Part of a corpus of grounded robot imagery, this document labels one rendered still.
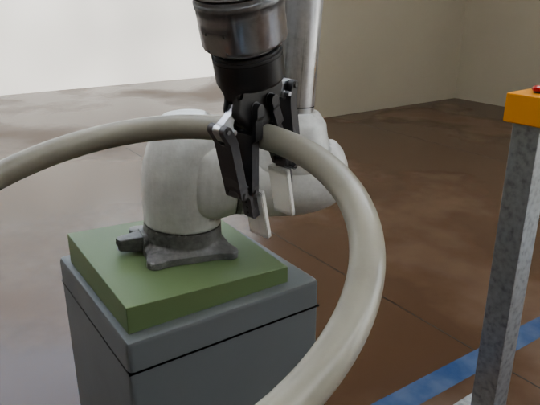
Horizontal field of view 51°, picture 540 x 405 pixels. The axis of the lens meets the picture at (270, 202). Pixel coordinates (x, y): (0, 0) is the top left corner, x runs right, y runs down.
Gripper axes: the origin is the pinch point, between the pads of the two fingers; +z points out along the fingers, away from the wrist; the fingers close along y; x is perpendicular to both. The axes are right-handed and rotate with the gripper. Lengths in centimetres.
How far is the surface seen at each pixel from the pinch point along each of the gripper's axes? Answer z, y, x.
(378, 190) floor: 200, -250, -126
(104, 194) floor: 174, -127, -272
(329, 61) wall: 209, -445, -295
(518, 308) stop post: 95, -89, 12
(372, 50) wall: 217, -506, -276
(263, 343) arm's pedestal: 44.3, -7.8, -14.6
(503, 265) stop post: 80, -89, 6
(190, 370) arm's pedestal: 40.1, 6.3, -19.3
